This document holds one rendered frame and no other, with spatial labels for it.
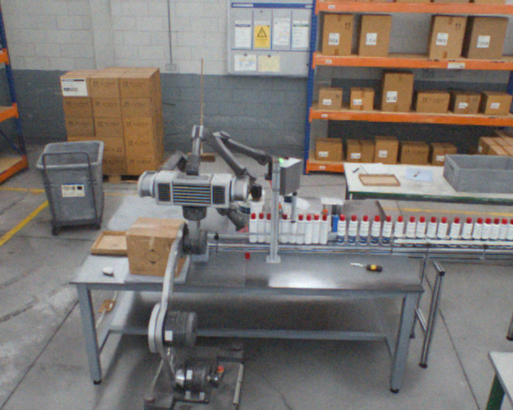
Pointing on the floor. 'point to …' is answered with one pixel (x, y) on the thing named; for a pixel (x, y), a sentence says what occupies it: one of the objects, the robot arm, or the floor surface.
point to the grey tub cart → (73, 182)
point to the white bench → (428, 190)
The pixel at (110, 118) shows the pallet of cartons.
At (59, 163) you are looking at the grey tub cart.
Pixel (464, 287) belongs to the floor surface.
